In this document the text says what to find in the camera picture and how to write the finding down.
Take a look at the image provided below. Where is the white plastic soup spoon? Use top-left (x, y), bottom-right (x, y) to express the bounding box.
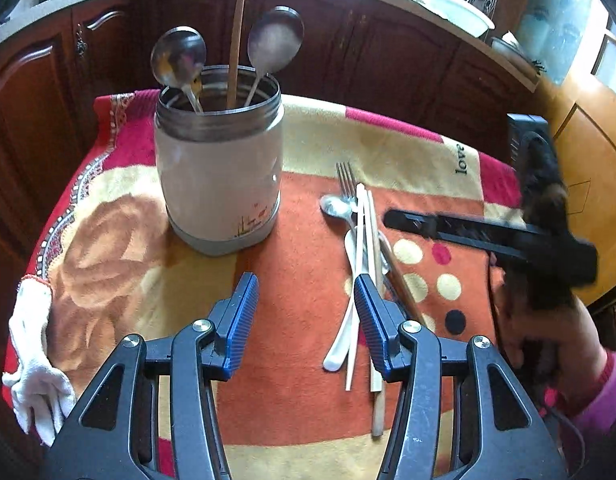
top-left (321, 227), bottom-right (392, 374)

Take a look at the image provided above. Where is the brown wooden chopstick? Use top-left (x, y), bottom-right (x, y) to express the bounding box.
top-left (371, 234), bottom-right (426, 439)

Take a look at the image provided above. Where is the large steel spoon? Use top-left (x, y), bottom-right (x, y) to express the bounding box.
top-left (244, 6), bottom-right (305, 107)
top-left (150, 26), bottom-right (207, 114)

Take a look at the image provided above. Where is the pink sleeve right forearm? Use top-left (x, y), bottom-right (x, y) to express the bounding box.
top-left (540, 349), bottom-right (616, 476)

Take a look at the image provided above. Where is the right bare hand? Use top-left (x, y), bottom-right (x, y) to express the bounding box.
top-left (494, 269), bottom-right (610, 404)

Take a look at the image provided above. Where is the red orange patterned blanket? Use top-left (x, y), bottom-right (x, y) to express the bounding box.
top-left (22, 90), bottom-right (518, 479)

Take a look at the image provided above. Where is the small steel spoon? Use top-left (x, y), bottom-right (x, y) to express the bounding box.
top-left (319, 194), bottom-right (357, 231)

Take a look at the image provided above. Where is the steel fork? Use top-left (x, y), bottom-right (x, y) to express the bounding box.
top-left (335, 162), bottom-right (358, 240)

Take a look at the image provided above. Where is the white steel utensil canister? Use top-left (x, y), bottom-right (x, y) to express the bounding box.
top-left (154, 65), bottom-right (284, 257)

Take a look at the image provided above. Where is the white cotton glove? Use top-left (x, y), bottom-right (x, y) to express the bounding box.
top-left (2, 275), bottom-right (76, 446)

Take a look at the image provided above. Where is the wooden door with glass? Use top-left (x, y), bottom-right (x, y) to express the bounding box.
top-left (514, 0), bottom-right (616, 304)

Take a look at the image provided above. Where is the white basin on counter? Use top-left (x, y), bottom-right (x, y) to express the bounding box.
top-left (424, 0), bottom-right (494, 38)

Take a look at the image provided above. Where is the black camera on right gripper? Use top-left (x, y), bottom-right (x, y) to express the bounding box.
top-left (508, 114), bottom-right (550, 171)

